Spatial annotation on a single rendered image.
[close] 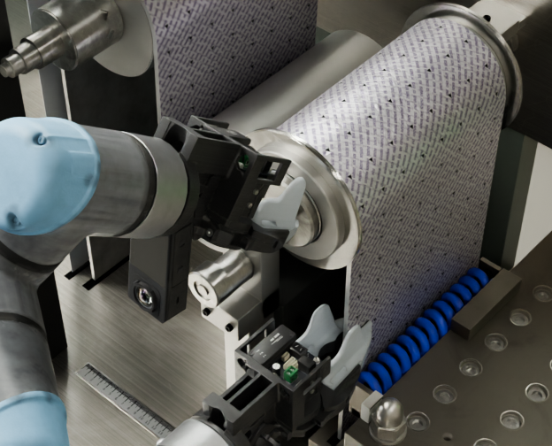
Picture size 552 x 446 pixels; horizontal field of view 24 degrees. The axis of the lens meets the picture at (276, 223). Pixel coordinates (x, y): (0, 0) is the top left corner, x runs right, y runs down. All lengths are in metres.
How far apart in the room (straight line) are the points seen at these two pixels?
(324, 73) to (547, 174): 1.79
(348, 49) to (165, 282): 0.45
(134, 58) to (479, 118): 0.33
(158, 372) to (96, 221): 0.64
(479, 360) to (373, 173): 0.28
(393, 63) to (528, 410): 0.37
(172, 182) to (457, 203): 0.46
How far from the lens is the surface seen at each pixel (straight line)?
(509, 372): 1.33
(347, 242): 1.14
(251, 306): 1.22
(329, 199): 1.11
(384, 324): 1.30
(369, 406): 1.26
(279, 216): 1.07
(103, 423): 1.45
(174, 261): 0.99
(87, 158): 0.84
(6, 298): 0.86
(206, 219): 0.99
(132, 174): 0.87
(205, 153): 0.95
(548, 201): 3.01
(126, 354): 1.50
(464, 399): 1.30
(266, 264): 1.20
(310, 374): 1.14
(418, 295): 1.34
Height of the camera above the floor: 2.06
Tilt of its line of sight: 45 degrees down
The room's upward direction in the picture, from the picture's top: straight up
